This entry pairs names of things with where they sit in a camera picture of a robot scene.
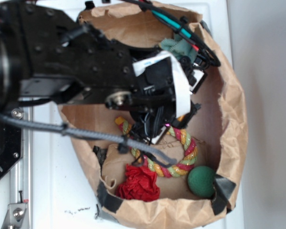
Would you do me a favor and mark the black gripper with tape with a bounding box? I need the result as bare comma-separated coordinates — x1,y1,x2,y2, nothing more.
105,49,206,144

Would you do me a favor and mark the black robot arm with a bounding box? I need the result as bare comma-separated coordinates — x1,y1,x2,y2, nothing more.
0,0,201,139

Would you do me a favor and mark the teal cloth rag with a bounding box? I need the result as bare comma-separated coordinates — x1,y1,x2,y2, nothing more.
159,34,197,63

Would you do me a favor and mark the brown paper bag tray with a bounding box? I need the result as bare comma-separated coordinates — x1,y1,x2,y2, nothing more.
59,1,248,229

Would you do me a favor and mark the red crumpled tissue paper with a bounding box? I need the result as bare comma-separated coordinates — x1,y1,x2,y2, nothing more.
115,165,160,202

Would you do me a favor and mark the green golf ball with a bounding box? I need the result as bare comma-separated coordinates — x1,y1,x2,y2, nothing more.
187,166,215,198

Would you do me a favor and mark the black and teal cable bundle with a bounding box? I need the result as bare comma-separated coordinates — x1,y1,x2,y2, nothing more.
119,0,222,69

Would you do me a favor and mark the multicolour twisted rope toy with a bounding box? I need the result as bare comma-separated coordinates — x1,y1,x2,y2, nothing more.
114,116,199,178

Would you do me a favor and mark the black braided cable sleeve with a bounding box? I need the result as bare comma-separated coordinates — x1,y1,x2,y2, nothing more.
0,112,178,167

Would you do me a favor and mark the aluminium rail frame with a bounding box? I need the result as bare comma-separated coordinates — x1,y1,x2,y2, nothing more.
9,104,34,229

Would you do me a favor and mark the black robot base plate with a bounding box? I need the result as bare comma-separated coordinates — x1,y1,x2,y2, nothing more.
0,121,22,180

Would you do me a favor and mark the metal corner bracket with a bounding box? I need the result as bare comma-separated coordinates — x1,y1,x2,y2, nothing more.
1,203,30,229

